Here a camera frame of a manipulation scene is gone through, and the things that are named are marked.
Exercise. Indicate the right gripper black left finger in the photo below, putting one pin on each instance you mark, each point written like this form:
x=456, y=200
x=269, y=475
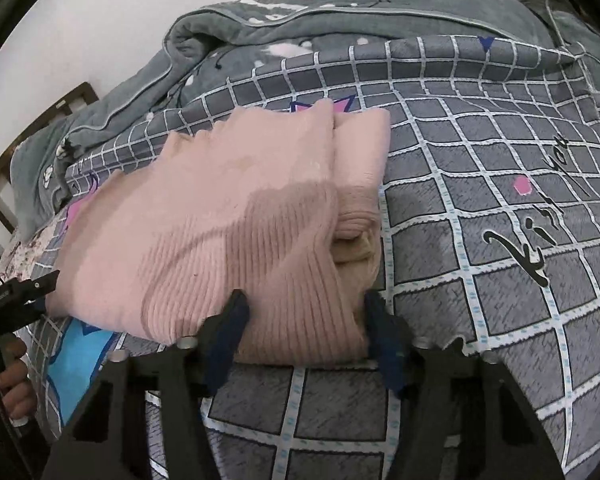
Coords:
x=107, y=436

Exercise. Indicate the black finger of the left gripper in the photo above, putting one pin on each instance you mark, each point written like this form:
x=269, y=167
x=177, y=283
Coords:
x=15, y=293

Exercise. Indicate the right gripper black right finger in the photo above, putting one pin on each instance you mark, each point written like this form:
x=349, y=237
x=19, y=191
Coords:
x=462, y=417

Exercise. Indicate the pink knit sweater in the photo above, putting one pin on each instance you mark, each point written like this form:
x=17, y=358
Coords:
x=282, y=206

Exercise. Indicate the person's left hand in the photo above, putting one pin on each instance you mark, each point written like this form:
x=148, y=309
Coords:
x=17, y=392

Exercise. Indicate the grey checked duvet with stars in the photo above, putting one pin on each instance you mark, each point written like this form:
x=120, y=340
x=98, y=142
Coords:
x=491, y=226

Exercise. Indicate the grey-green fleece blanket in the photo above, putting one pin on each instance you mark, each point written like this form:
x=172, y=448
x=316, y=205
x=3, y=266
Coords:
x=204, y=48

